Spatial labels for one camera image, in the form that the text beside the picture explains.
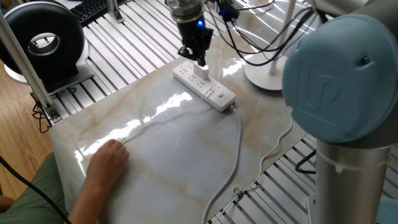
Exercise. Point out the black keyboard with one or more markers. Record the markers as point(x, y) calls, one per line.
point(90, 9)

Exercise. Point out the white lamp base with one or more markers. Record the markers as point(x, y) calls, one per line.
point(261, 73)

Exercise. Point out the person's bare forearm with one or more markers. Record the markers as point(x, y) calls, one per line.
point(87, 205)

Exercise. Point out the aluminium frame post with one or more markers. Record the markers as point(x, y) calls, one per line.
point(115, 11)
point(28, 68)

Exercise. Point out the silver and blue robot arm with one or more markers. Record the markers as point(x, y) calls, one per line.
point(342, 84)

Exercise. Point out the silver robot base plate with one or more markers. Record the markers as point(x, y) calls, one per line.
point(311, 208)

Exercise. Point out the white power strip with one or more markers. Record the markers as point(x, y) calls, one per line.
point(202, 88)

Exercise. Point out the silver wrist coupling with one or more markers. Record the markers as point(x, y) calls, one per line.
point(185, 9)

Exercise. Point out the person's bare hand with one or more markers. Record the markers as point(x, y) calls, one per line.
point(107, 165)

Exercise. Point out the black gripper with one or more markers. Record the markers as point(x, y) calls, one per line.
point(196, 34)

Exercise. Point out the white plug adapter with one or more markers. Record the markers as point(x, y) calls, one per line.
point(201, 71)

